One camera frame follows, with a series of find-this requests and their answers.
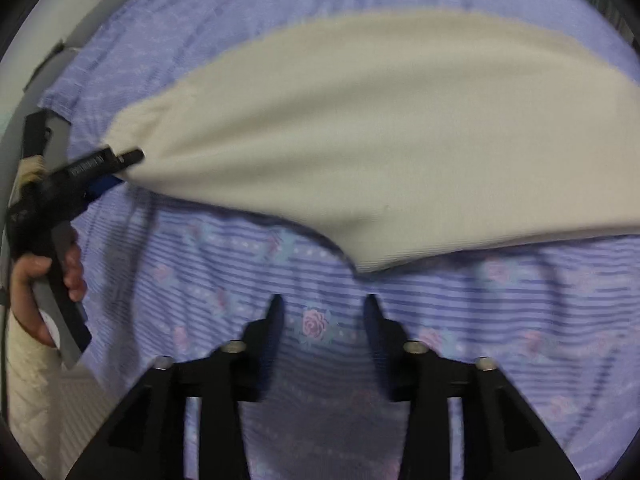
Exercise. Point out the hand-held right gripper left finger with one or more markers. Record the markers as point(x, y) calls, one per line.
point(274, 316)

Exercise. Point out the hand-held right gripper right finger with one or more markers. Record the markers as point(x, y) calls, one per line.
point(372, 316)

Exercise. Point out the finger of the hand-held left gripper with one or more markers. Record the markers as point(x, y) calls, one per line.
point(127, 156)

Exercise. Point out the cream pants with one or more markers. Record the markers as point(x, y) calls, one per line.
point(380, 140)

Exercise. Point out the person's left forearm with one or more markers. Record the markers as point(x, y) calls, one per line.
point(27, 400)

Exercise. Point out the person's left hand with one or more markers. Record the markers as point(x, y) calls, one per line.
point(72, 270)

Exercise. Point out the purple floral striped bedsheet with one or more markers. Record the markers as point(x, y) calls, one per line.
point(320, 310)

